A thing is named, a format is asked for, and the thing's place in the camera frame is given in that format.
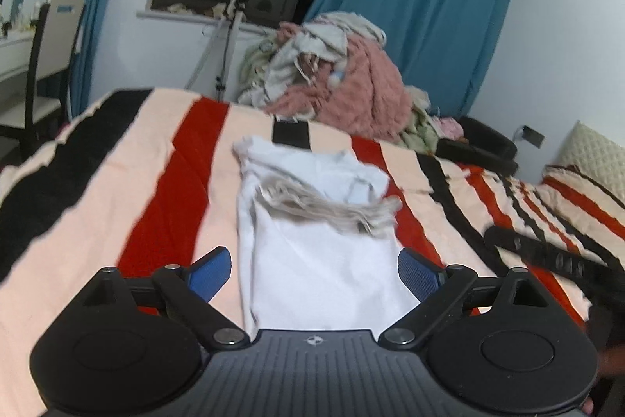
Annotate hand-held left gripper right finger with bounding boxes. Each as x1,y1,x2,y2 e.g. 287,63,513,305
378,248,552,348

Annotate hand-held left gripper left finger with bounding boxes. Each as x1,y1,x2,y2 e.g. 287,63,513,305
83,247,250,348

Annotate white t-shirt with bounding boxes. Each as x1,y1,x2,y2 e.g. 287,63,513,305
232,134,421,340

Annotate grey crumpled clothes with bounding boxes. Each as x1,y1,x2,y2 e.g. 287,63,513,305
264,11,386,98

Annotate cream quilted pillow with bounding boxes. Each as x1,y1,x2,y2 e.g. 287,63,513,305
557,120,625,203

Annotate red black cream striped blanket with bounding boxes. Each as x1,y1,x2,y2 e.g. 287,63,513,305
0,87,625,413

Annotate pale green towel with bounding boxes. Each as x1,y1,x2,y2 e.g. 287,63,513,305
403,87,443,154

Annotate pink garment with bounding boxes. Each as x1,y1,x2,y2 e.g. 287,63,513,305
437,116,464,139

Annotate pink fluffy blanket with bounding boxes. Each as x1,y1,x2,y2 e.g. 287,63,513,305
266,23,413,144

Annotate pale green flower blanket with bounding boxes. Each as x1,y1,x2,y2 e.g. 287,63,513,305
237,41,279,105

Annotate garment steamer stand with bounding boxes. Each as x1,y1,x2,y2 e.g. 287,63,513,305
186,0,251,102

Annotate beige plush items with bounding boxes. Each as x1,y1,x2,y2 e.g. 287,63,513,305
166,2,228,18

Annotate white dressing table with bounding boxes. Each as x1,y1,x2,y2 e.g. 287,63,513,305
0,29,64,129

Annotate group of cosmetic bottles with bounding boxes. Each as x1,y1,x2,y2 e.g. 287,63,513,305
0,2,42,37

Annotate wall outlet with charger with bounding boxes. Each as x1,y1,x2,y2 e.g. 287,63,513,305
512,125,546,148

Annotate white chair with black frame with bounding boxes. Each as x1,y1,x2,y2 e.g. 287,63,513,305
0,0,86,154

